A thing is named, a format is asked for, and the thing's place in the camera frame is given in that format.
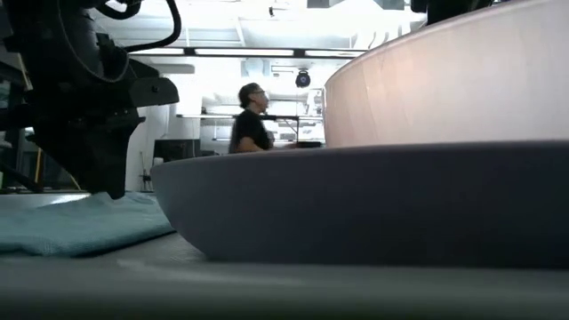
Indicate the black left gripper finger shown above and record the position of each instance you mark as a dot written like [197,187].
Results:
[104,169]

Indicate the blue cloth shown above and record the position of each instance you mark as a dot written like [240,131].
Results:
[66,226]

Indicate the purple plate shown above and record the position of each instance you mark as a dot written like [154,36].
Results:
[355,204]

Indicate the pale pink bowl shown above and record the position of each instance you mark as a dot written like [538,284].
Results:
[444,89]

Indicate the black monitor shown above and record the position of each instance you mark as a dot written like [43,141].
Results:
[178,150]

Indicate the person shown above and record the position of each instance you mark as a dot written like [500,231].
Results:
[249,129]

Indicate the black overhead beam with lights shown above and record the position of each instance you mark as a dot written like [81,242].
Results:
[244,52]

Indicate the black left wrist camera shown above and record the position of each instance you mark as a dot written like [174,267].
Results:
[155,91]

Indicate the black background frame stand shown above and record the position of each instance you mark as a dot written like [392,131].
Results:
[284,117]

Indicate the black hanging camera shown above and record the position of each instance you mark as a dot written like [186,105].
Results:
[302,79]

